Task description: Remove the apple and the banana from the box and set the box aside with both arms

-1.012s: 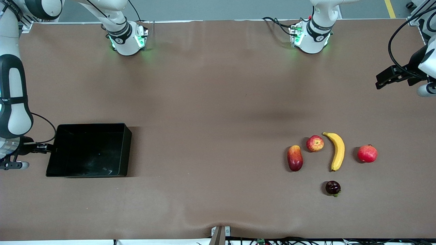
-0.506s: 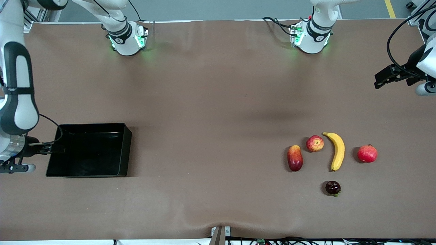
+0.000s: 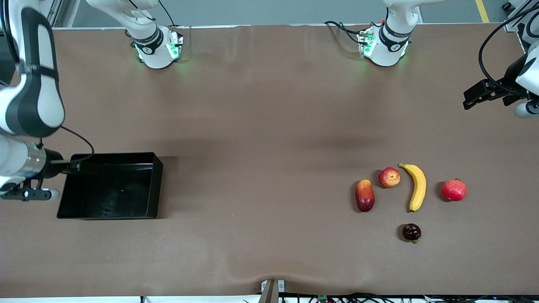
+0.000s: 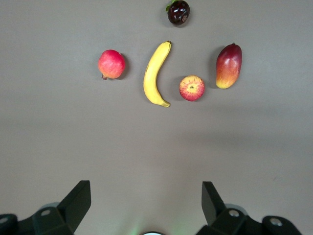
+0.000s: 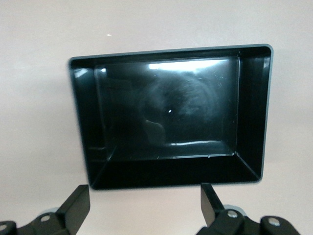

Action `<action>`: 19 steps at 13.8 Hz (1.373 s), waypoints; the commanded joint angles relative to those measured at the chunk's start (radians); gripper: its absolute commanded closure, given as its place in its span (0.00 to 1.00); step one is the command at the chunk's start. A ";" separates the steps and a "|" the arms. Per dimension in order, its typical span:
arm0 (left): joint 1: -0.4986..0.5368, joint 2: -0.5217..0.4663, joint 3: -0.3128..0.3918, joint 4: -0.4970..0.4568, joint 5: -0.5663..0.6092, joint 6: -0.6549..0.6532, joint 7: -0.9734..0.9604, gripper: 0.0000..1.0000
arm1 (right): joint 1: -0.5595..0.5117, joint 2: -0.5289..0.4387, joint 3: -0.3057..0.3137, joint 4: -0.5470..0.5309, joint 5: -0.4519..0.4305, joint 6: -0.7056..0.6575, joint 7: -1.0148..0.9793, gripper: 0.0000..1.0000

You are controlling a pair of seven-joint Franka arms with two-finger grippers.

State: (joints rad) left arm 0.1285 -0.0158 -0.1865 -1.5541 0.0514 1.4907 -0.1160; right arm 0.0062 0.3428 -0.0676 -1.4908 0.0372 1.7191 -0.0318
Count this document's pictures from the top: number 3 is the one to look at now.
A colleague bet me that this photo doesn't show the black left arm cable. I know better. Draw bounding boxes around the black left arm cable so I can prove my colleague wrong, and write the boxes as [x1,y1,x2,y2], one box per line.
[478,3,539,95]

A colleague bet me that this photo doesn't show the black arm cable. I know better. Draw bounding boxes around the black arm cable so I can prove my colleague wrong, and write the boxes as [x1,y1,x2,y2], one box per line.
[60,125,95,164]
[478,3,539,95]

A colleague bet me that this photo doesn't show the yellow banana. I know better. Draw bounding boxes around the yellow banana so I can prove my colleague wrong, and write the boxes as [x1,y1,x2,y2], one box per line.
[398,163,427,213]

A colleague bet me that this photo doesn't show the black plastic tray box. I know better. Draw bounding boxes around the black plastic tray box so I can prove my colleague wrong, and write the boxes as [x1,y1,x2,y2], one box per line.
[56,152,164,220]

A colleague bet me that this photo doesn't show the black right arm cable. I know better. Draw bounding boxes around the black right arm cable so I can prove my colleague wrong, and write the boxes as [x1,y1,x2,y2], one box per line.
[60,125,95,164]

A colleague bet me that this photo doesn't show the dark purple mangosteen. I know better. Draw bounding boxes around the dark purple mangosteen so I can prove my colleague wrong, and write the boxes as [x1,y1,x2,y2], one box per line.
[402,223,422,244]

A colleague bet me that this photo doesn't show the black right base cable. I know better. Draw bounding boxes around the black right base cable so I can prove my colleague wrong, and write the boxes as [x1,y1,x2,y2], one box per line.
[158,0,176,28]

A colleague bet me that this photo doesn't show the aluminium frame profile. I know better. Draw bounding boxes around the aluminium frame profile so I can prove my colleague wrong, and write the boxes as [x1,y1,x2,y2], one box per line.
[504,0,539,33]
[42,0,64,28]

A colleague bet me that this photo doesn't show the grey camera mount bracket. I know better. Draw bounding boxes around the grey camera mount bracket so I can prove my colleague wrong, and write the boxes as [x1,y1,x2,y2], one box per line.
[259,279,286,303]

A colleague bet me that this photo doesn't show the red yellow apple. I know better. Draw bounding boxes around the red yellow apple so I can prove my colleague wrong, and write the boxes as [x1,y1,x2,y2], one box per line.
[378,167,401,189]

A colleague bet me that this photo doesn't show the red yellow mango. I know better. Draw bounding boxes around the red yellow mango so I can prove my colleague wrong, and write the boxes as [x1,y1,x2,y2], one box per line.
[355,179,376,213]

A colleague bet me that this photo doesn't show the black left base cables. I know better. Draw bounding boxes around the black left base cables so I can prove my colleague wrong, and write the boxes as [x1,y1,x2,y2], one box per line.
[323,20,365,45]

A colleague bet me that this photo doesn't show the red pomegranate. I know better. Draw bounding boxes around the red pomegranate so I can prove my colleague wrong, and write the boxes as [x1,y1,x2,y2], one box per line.
[442,178,467,202]

